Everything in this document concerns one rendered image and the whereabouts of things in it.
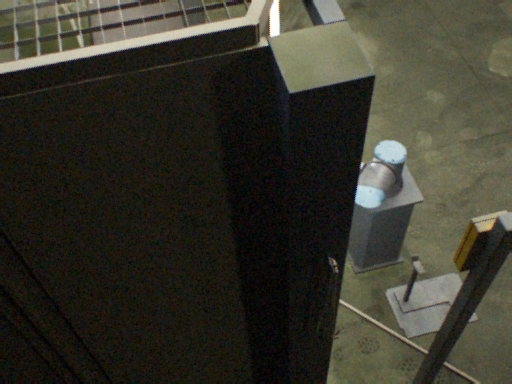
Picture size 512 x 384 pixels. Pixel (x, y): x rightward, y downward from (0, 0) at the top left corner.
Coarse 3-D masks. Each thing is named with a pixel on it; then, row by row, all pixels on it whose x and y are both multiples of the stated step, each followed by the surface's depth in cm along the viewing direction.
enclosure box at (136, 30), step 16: (96, 0) 233; (112, 0) 235; (128, 0) 237; (96, 16) 227; (112, 16) 228; (128, 16) 230; (144, 16) 232; (96, 32) 221; (112, 32) 222; (128, 32) 224; (144, 32) 225
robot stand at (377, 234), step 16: (400, 192) 301; (416, 192) 301; (368, 208) 296; (384, 208) 296; (400, 208) 301; (352, 224) 330; (368, 224) 308; (384, 224) 310; (400, 224) 315; (352, 240) 338; (368, 240) 320; (384, 240) 324; (400, 240) 329; (352, 256) 347; (368, 256) 335; (384, 256) 340; (400, 256) 350
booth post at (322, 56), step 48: (288, 48) 124; (336, 48) 123; (288, 96) 117; (336, 96) 120; (288, 144) 129; (336, 144) 132; (288, 192) 143; (336, 192) 148; (288, 240) 161; (336, 240) 167; (288, 288) 185; (336, 288) 192; (288, 336) 216
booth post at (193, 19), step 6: (186, 0) 430; (192, 0) 432; (198, 0) 433; (180, 6) 433; (186, 6) 434; (192, 6) 436; (198, 6) 437; (198, 12) 441; (192, 18) 444; (198, 18) 445; (204, 18) 447; (186, 24) 447; (192, 24) 448; (198, 24) 449
